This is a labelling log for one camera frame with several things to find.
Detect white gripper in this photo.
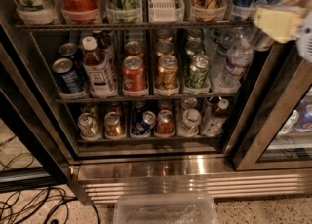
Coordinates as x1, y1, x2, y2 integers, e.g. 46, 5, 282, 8
253, 6, 312, 63

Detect Pepsi can behind right door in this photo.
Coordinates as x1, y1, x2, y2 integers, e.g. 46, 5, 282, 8
294, 100, 312, 132

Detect green LaCroix can middle rear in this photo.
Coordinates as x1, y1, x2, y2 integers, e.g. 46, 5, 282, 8
185, 40, 205, 56

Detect green LaCroix can middle front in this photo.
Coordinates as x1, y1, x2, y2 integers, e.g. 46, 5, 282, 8
185, 54, 211, 89

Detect right glass fridge door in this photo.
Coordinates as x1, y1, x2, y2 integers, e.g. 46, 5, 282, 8
234, 47, 312, 170

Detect glass fridge door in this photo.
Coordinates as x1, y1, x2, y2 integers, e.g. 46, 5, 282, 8
0, 44, 71, 194
234, 47, 312, 170

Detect orange LaCroix can middle rear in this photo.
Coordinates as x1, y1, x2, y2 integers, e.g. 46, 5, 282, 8
155, 41, 174, 57

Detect orange LaCroix can middle front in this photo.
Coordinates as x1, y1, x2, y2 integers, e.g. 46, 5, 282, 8
156, 55, 178, 91

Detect tea bottle bottom shelf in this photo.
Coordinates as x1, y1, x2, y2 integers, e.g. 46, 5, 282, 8
201, 97, 229, 137

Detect red Coke can middle rear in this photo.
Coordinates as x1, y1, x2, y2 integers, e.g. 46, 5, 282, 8
125, 41, 144, 58

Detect red coke can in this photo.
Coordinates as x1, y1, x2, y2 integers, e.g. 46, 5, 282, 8
123, 56, 146, 92
156, 110, 174, 134
125, 41, 144, 58

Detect red Coke can bottom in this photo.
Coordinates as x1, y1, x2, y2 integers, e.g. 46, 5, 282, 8
156, 110, 174, 134

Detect red Coke can middle front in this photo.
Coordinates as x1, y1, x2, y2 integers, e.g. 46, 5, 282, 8
123, 56, 146, 92

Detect stainless fridge body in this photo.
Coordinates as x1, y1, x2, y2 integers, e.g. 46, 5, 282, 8
0, 0, 312, 205

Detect blue Pepsi can bottom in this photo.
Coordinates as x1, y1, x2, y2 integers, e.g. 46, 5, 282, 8
132, 111, 156, 136

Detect blue pepsi can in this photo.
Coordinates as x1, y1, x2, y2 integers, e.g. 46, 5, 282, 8
52, 58, 84, 94
132, 111, 156, 136
58, 43, 83, 68

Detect orange can bottom shelf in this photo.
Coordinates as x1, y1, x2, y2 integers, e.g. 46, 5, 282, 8
104, 112, 124, 137

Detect blue Pepsi can rear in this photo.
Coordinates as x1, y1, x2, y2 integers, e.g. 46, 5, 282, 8
58, 43, 83, 68

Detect green white can bottom left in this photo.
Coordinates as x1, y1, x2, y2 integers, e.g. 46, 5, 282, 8
78, 113, 99, 137

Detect blue Pepsi can front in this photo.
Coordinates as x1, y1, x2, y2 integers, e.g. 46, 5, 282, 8
52, 58, 84, 94

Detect left glass fridge door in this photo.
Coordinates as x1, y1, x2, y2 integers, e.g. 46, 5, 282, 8
0, 44, 71, 194

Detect clear water bottle rear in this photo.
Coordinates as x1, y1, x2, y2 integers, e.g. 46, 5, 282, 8
211, 27, 242, 73

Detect clear water bottle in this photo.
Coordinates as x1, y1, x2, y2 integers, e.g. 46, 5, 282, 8
220, 37, 254, 88
178, 109, 201, 137
211, 27, 242, 73

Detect clear water bottle front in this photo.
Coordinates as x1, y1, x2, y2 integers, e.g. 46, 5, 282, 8
220, 37, 254, 88

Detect clear water bottle bottom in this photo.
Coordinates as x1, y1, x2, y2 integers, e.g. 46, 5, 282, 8
178, 109, 201, 137

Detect tea bottle white cap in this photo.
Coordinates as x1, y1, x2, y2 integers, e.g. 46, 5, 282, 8
82, 36, 116, 93

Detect clear plastic bin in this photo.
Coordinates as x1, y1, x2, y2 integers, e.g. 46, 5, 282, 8
113, 192, 219, 224

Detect black floor cables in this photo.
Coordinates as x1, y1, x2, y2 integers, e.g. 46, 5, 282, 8
0, 133, 101, 224

